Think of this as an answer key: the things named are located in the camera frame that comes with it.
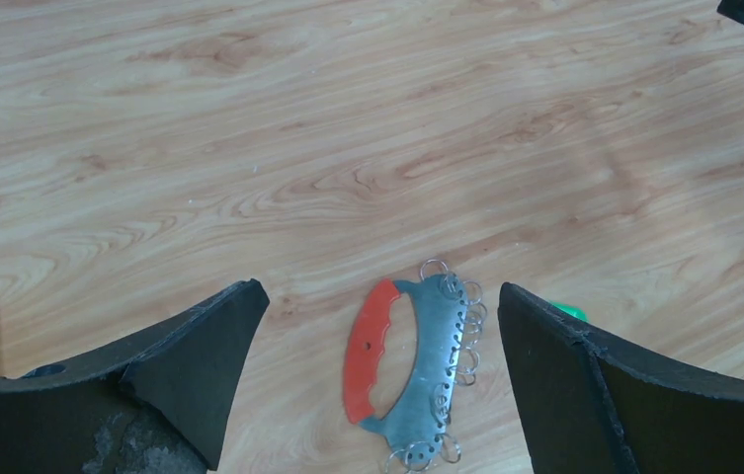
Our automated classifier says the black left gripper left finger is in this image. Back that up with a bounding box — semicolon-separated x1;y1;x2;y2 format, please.
0;279;270;473

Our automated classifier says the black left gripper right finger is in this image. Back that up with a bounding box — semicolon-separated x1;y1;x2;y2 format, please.
498;283;744;473

